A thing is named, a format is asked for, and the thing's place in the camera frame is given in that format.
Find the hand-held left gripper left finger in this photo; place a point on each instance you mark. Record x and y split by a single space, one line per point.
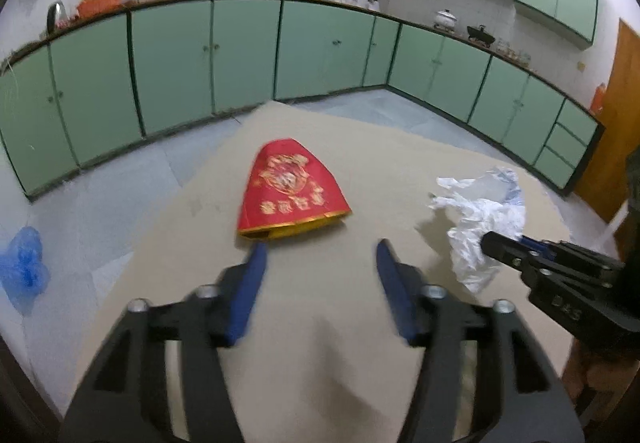
247 293

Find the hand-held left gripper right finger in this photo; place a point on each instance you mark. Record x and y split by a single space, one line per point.
395 288

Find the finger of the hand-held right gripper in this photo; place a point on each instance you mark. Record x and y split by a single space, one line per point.
537 245
502 248

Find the white plastic wrapper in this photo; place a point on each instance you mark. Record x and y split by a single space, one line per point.
480 223

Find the brown wooden door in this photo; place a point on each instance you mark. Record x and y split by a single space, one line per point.
617 123

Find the orange bottle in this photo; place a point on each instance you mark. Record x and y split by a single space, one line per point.
598 99

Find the row of glass jars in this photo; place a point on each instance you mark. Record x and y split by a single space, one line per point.
515 53

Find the black wok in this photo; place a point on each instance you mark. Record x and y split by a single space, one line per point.
480 34

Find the blue plastic bag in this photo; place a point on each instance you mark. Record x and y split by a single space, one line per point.
22 263

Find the white cooking pot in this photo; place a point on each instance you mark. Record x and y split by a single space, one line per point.
445 19

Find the green base cabinet run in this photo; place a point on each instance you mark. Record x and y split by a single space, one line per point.
240 53

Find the orange plastic basin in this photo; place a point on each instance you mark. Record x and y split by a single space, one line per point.
100 5

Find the electric kettle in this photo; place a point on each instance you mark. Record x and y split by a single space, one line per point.
55 18

